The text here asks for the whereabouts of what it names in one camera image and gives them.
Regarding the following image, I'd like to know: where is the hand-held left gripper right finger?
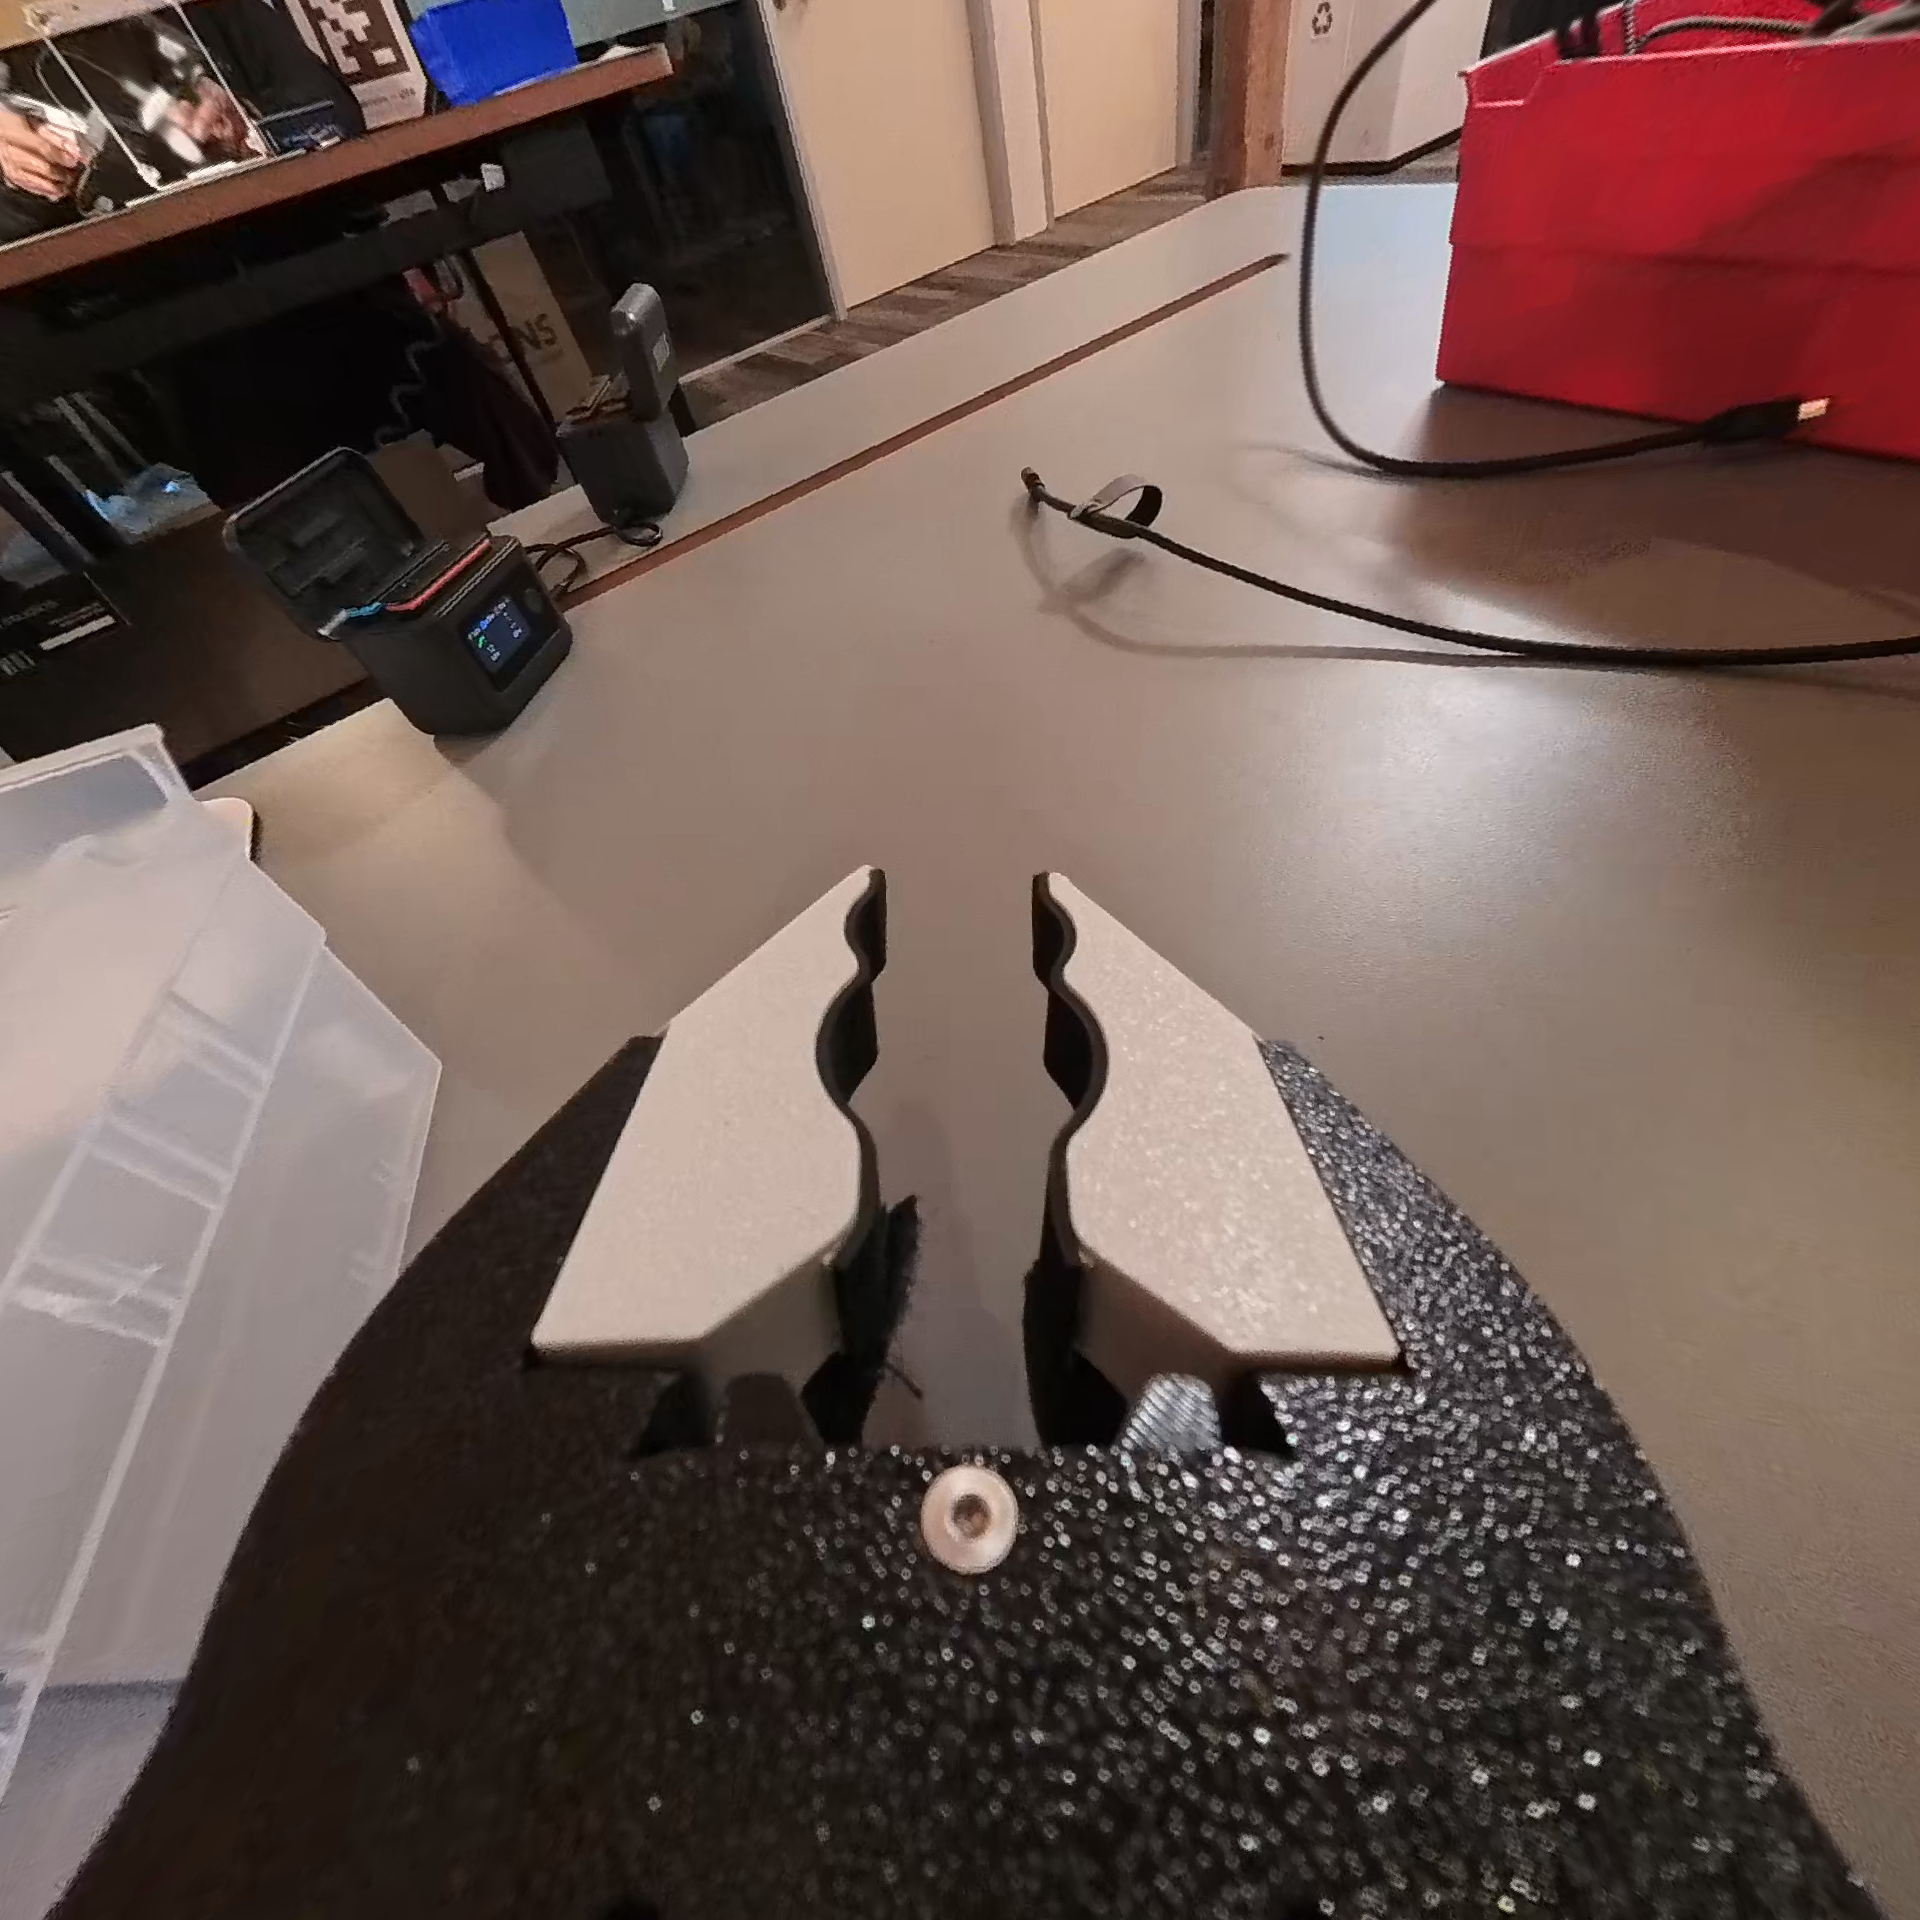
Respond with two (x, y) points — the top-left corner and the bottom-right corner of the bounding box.
(1020, 871), (1404, 1450)

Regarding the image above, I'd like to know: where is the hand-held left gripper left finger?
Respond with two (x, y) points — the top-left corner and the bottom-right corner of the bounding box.
(529, 864), (925, 1450)

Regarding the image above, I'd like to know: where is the long black usb cable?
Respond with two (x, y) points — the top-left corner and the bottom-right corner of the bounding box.
(1025, 469), (1920, 666)

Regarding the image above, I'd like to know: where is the black hub cable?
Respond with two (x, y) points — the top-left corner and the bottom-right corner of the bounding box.
(1296, 0), (1836, 483)

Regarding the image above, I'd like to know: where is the red plastic bin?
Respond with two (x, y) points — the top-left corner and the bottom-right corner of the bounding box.
(1434, 0), (1920, 456)

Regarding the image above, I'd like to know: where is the clear plastic bin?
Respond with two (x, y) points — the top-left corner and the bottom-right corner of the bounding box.
(0, 724), (446, 1794)

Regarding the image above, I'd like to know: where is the black power bank with display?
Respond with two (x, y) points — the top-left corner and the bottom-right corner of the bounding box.
(223, 447), (576, 738)

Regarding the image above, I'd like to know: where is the black power adapter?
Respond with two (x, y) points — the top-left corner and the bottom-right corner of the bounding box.
(554, 282), (696, 551)

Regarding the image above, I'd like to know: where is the brown cardboard box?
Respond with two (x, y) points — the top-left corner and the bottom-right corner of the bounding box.
(465, 240), (603, 439)

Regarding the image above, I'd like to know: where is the white door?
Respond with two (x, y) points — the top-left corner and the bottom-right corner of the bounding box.
(1035, 0), (1207, 222)
(764, 0), (1005, 318)

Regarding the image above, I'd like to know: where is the wooden desk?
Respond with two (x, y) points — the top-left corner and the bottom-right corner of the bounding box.
(0, 42), (679, 303)

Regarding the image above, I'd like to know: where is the white recycling bin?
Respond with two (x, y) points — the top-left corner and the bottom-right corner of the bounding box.
(1283, 0), (1494, 180)

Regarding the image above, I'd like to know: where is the blue plastic bin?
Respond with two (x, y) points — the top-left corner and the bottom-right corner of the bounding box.
(409, 0), (582, 111)

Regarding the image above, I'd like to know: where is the black and white tag poster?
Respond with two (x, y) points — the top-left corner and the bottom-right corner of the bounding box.
(285, 0), (433, 130)

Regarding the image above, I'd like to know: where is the wooden post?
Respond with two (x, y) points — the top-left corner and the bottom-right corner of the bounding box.
(1205, 0), (1296, 199)

